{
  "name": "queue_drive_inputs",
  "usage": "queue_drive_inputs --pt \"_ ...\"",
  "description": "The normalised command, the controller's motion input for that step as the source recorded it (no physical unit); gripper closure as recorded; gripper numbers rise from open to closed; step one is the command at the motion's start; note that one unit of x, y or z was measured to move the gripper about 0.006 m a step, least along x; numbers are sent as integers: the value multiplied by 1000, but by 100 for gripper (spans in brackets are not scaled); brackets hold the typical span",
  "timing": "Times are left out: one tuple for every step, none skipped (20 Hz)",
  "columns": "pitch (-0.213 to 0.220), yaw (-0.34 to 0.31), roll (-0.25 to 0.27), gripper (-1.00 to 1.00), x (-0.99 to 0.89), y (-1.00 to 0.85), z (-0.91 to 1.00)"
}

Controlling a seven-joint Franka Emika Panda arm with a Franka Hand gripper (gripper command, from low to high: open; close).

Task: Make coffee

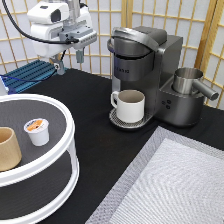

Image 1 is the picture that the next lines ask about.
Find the grey woven placemat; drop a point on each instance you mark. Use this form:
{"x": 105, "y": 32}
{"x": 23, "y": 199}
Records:
{"x": 172, "y": 180}

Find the white ceramic mug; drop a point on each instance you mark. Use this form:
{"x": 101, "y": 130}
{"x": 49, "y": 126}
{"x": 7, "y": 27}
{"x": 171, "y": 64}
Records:
{"x": 129, "y": 105}

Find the grey pod coffee machine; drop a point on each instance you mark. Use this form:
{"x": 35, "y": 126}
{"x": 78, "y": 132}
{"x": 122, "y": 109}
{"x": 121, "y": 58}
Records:
{"x": 145, "y": 59}

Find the wooden shoji folding screen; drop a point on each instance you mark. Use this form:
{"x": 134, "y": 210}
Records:
{"x": 199, "y": 22}

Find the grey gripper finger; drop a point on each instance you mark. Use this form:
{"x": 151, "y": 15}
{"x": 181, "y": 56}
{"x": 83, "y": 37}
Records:
{"x": 80, "y": 56}
{"x": 59, "y": 66}

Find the white two-tier round shelf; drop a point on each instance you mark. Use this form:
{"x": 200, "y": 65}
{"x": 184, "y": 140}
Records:
{"x": 46, "y": 175}

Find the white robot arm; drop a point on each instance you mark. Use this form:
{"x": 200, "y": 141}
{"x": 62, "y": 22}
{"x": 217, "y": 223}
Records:
{"x": 64, "y": 24}

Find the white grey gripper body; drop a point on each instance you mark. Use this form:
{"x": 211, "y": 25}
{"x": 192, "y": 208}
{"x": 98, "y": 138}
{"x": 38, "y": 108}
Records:
{"x": 80, "y": 36}

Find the white coffee pod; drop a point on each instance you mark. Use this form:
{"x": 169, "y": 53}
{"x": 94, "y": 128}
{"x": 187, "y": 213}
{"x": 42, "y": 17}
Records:
{"x": 37, "y": 130}

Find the steel milk frother jug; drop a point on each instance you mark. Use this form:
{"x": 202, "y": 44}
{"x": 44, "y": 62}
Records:
{"x": 187, "y": 81}

